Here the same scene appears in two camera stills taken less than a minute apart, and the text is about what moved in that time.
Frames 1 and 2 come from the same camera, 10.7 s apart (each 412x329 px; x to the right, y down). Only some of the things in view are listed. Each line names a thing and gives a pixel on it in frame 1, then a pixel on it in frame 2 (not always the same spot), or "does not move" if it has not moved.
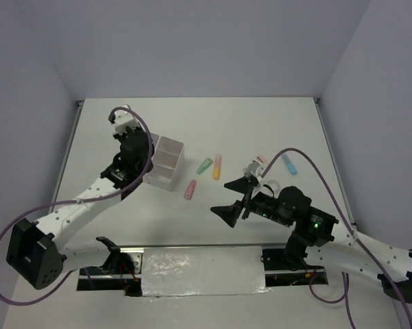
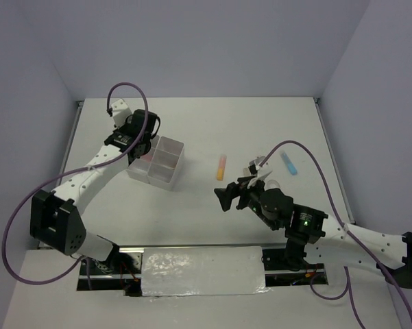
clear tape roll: (274, 185) does not move
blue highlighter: (289, 164) does not move
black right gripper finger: (229, 213) to (226, 196)
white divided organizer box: (167, 158) does not move
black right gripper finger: (244, 184) to (226, 195)
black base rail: (126, 274) does not move
